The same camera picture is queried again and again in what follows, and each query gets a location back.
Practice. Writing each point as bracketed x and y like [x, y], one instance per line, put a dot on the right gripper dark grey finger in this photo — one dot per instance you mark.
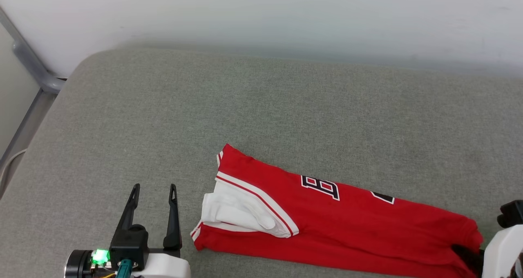
[470, 259]

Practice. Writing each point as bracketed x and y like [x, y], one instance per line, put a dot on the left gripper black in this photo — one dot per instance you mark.
[128, 245]

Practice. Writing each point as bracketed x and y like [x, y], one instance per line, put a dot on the red and white jersey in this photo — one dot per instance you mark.
[347, 229]

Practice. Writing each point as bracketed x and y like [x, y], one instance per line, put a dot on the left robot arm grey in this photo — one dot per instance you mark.
[81, 265]

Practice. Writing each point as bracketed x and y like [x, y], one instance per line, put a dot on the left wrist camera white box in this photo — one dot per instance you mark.
[167, 267]

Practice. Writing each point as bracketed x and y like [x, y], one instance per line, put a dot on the right wrist camera black plug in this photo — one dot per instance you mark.
[511, 214]

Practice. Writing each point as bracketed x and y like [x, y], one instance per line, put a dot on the grey metal frame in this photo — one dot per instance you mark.
[30, 61]

